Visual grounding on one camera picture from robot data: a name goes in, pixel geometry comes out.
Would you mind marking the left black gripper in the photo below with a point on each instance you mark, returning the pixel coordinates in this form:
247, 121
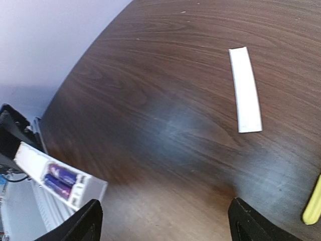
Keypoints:
14, 130

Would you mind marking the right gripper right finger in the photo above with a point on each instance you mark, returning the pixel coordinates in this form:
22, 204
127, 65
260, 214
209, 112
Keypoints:
248, 224

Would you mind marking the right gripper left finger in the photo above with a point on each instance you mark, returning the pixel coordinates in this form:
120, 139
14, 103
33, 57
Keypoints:
84, 224

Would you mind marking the white remote control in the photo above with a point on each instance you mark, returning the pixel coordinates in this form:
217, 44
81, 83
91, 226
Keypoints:
35, 164

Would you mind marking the yellow handled screwdriver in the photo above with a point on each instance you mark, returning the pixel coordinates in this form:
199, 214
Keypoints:
311, 214

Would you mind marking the white battery cover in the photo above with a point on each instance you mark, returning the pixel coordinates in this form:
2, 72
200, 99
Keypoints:
247, 101

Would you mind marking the purple battery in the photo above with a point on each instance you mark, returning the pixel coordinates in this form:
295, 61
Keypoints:
57, 186
62, 174

